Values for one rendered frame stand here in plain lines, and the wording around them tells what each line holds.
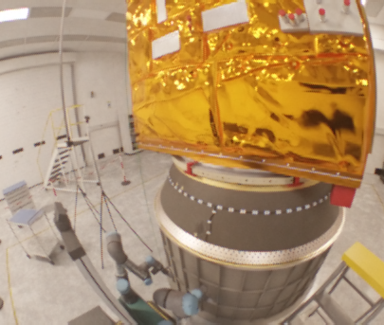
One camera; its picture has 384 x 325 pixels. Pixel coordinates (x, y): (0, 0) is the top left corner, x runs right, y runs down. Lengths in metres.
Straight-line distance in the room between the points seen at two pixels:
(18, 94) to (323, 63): 8.22
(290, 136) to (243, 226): 0.65
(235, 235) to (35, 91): 7.95
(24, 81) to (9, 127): 1.84
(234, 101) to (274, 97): 0.25
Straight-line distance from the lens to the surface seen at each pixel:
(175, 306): 0.94
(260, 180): 1.14
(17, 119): 7.98
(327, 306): 1.19
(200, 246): 1.35
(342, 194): 1.20
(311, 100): 0.98
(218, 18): 1.28
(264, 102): 1.02
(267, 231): 1.25
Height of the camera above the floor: 2.18
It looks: 19 degrees down
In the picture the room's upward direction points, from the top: 4 degrees counter-clockwise
